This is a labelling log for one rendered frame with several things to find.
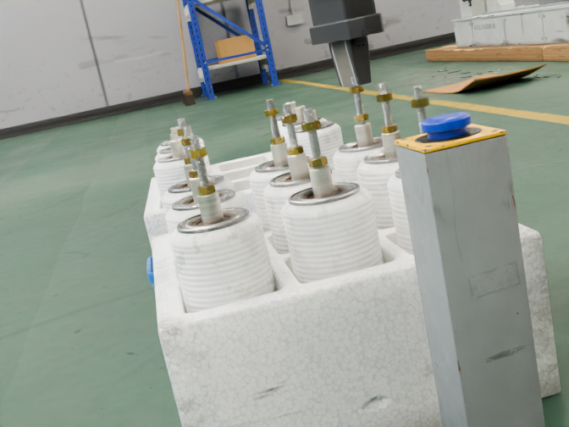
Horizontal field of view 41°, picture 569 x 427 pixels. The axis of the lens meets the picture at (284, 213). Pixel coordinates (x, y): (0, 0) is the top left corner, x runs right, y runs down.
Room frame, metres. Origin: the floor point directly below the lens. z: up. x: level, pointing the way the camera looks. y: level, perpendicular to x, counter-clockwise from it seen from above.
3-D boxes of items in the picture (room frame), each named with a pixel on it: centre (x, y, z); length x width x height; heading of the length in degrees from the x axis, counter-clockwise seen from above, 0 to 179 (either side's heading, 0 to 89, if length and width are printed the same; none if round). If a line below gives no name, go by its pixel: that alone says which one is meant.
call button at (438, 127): (0.61, -0.14, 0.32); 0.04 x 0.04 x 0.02
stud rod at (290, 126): (0.89, -0.03, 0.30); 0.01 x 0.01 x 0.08
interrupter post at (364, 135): (1.02, -0.13, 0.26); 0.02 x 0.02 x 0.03
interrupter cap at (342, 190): (0.77, -0.04, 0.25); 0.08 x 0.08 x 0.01
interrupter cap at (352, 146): (1.02, -0.13, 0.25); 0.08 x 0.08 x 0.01
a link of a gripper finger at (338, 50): (1.04, -0.12, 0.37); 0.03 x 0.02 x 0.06; 118
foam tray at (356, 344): (0.89, -0.03, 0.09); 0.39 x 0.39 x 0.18; 8
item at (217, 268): (0.75, 0.07, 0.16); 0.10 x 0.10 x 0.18
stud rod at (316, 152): (0.77, -0.04, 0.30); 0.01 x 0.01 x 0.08
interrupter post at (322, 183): (0.77, -0.04, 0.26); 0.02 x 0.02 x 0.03
